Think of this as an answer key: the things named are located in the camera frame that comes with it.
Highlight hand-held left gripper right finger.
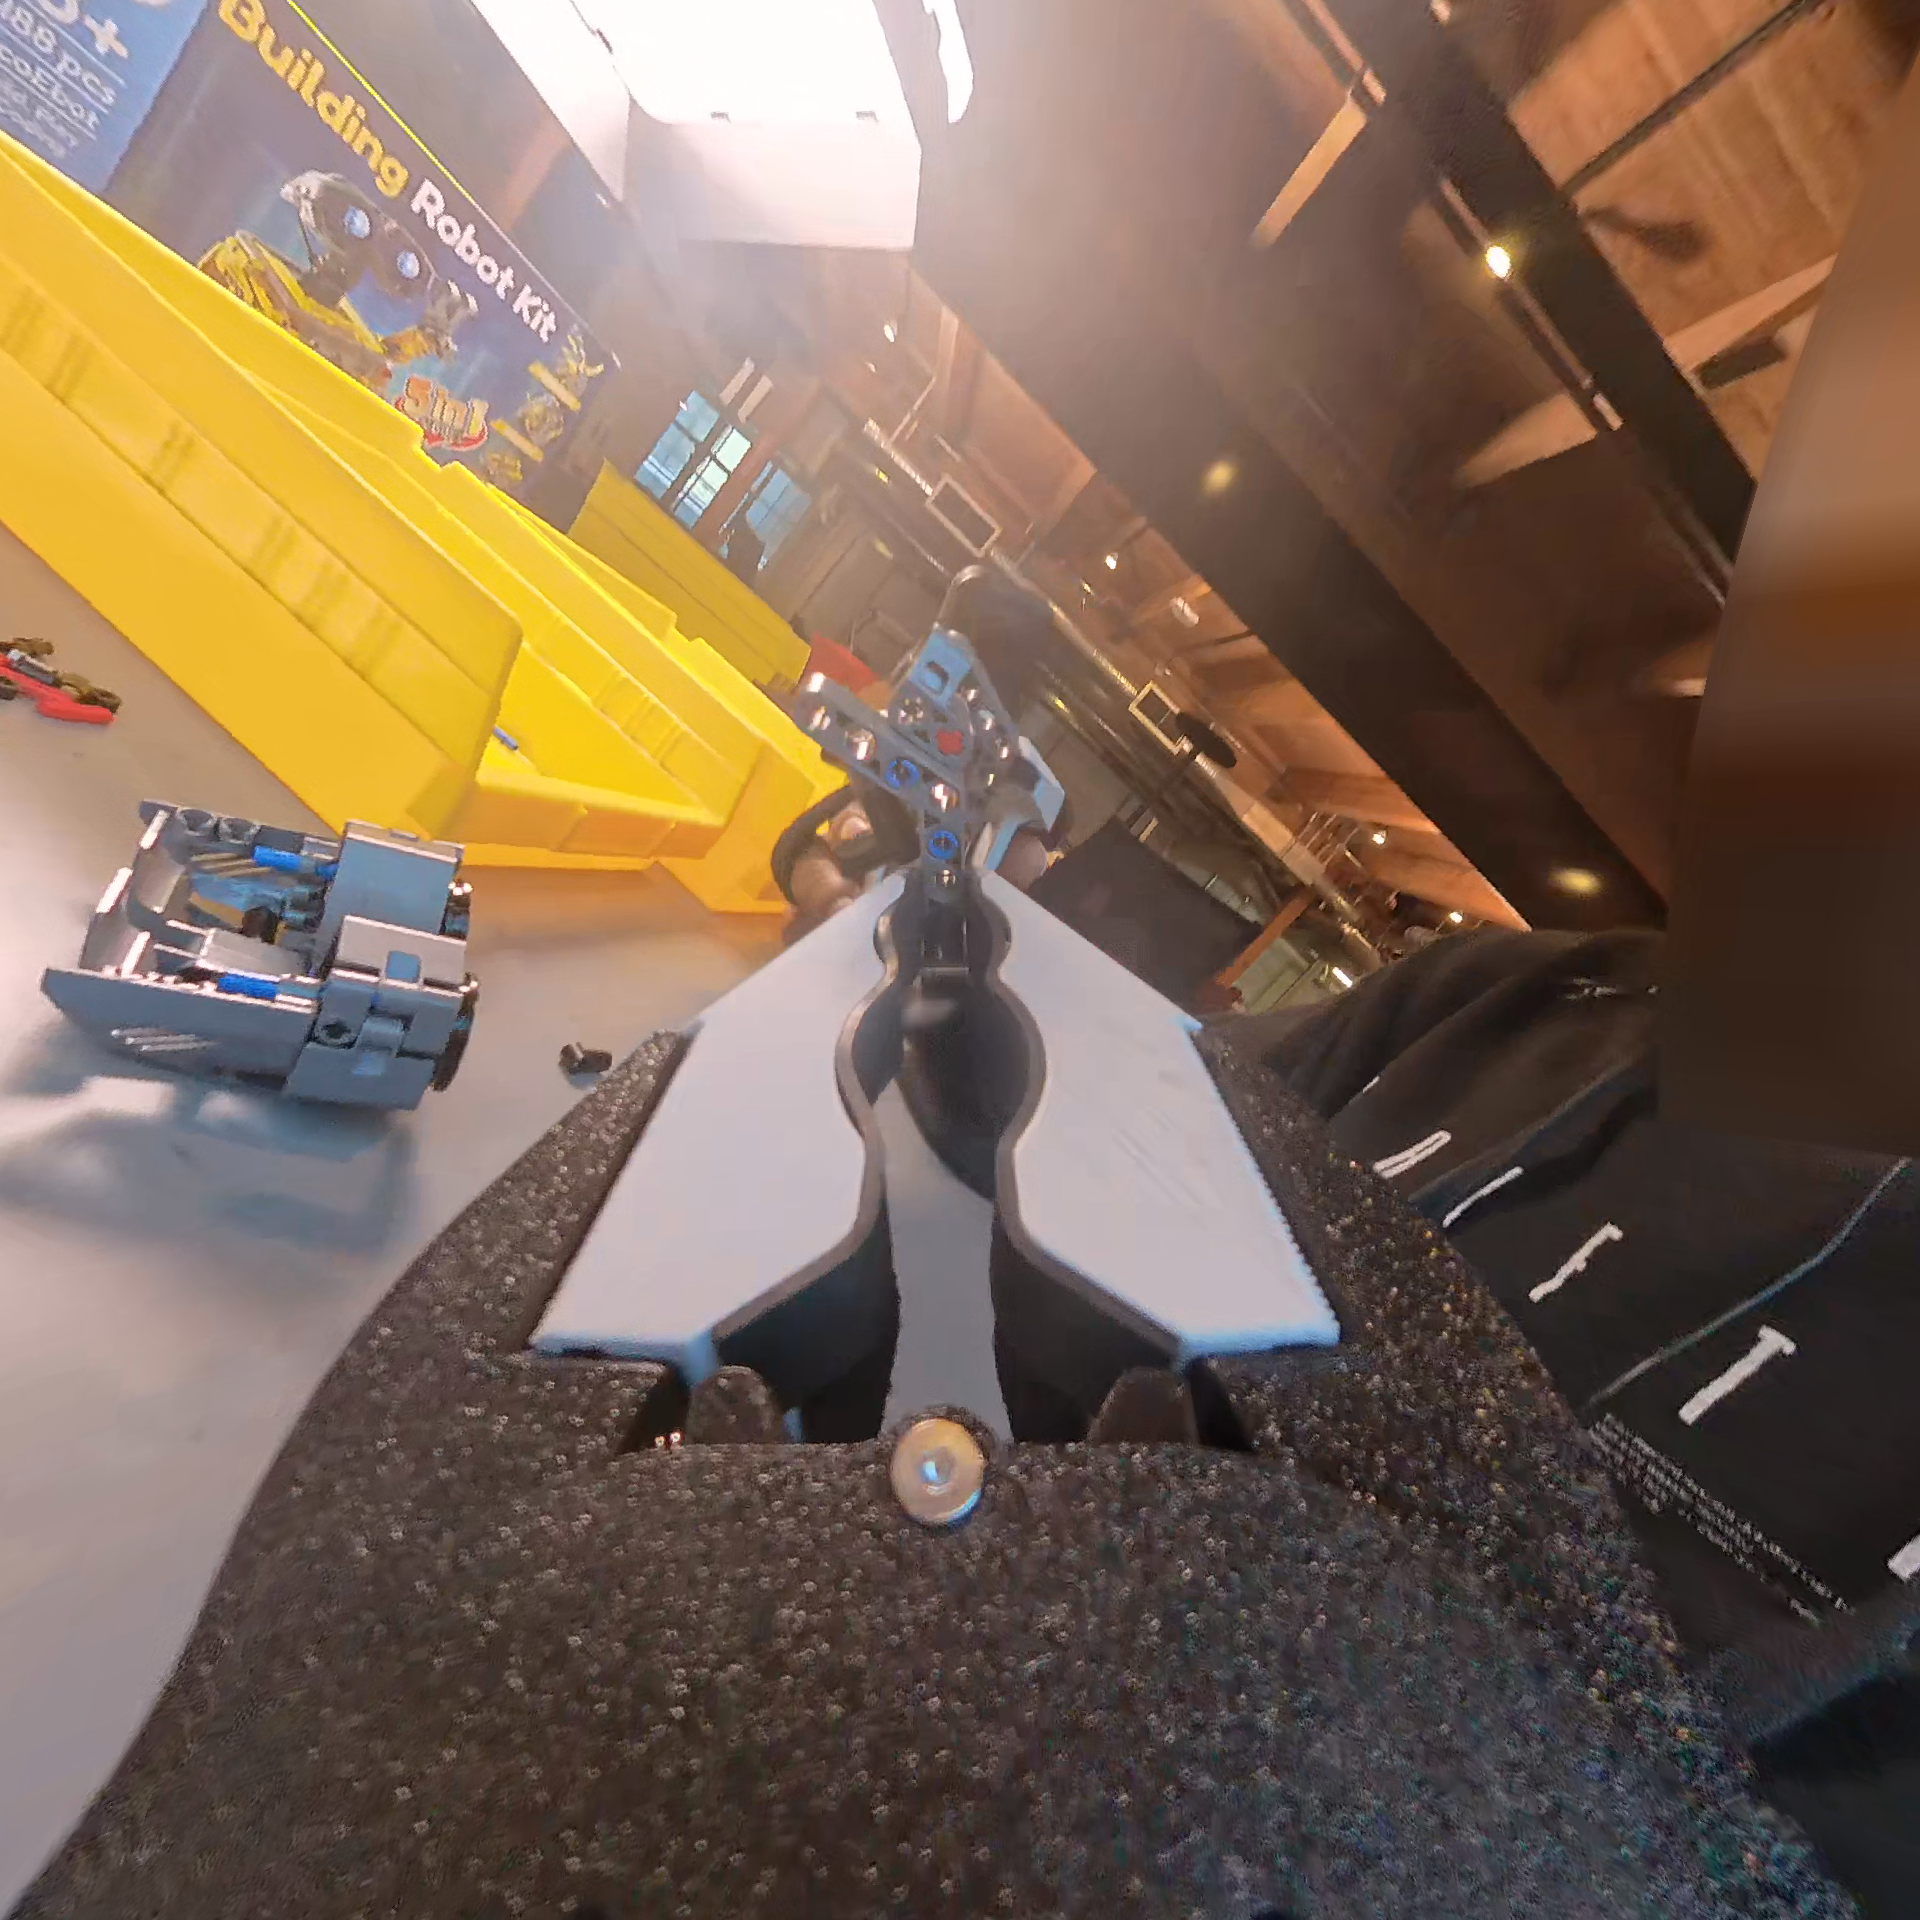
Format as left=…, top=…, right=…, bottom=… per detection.
left=967, top=867, right=1345, bottom=1443

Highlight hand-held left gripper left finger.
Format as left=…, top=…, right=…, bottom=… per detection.
left=527, top=874, right=921, bottom=1443

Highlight black brick assembly coloured pins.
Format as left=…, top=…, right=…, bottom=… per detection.
left=891, top=627, right=1052, bottom=841

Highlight grey brick beam piece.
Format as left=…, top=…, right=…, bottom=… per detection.
left=795, top=673, right=970, bottom=921

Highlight small brick parts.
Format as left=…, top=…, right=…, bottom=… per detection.
left=0, top=634, right=126, bottom=730

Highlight grey desk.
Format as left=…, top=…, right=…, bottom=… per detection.
left=0, top=526, right=811, bottom=1892

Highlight person's right hand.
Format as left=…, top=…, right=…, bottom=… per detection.
left=777, top=801, right=905, bottom=917

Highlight factory window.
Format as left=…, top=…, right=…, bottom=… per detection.
left=634, top=387, right=817, bottom=531

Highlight grey twin engine brick model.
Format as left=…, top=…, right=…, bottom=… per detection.
left=39, top=801, right=483, bottom=1116

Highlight person's black hoodie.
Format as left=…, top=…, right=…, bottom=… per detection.
left=1201, top=921, right=1920, bottom=1920

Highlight printed toy box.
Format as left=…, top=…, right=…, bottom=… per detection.
left=0, top=0, right=625, bottom=531

